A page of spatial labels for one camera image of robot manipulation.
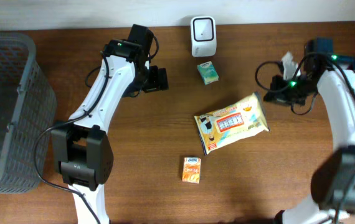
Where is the white barcode scanner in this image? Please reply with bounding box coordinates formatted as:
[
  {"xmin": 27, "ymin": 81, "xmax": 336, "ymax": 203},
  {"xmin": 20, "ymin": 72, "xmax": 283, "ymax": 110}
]
[{"xmin": 190, "ymin": 16, "xmax": 217, "ymax": 57}]

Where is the yellow snack bag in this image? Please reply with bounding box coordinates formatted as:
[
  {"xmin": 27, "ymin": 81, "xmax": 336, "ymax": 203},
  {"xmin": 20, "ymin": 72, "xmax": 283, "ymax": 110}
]
[{"xmin": 194, "ymin": 92, "xmax": 270, "ymax": 155}]

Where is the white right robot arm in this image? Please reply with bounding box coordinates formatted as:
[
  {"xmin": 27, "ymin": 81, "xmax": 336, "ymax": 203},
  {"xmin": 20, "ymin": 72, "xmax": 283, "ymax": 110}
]
[{"xmin": 263, "ymin": 38, "xmax": 355, "ymax": 224}]

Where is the orange tissue pack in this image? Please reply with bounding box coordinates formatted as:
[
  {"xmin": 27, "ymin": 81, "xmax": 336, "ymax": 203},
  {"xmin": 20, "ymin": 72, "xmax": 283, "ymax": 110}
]
[{"xmin": 182, "ymin": 157, "xmax": 201, "ymax": 184}]

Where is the grey plastic basket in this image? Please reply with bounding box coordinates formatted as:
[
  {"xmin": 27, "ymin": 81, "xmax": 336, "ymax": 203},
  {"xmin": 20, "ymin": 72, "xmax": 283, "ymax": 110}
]
[{"xmin": 0, "ymin": 32, "xmax": 57, "ymax": 194}]

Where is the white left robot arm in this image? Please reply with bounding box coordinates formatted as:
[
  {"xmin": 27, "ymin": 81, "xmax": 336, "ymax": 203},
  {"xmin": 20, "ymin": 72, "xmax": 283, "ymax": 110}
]
[{"xmin": 33, "ymin": 24, "xmax": 169, "ymax": 223}]

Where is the green tissue pack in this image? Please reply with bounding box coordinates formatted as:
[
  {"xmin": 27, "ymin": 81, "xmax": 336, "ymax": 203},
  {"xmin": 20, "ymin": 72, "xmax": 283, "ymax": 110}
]
[{"xmin": 197, "ymin": 61, "xmax": 219, "ymax": 85}]

